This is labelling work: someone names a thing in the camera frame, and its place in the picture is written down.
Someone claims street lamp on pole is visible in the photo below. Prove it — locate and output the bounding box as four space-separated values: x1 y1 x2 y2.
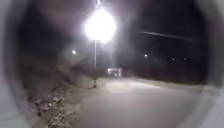
83 6 118 88

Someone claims rough leaf-strewn verge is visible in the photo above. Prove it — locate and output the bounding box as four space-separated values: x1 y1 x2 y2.
19 63 98 128

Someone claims dark hedge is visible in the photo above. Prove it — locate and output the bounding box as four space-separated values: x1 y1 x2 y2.
124 61 208 85

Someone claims grey asphalt road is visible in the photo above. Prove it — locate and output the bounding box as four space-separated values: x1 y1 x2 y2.
71 77 214 128

